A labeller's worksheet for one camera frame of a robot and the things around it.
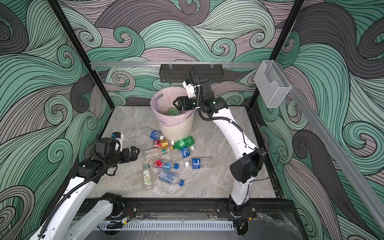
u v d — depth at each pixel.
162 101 0.95
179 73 0.97
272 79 0.92
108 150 0.56
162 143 0.92
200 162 0.83
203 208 0.74
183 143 0.93
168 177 0.79
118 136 0.67
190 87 0.66
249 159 0.44
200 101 0.57
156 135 0.97
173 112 0.95
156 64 0.93
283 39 0.82
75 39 0.82
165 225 0.70
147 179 0.78
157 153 0.92
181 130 0.88
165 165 0.83
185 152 0.88
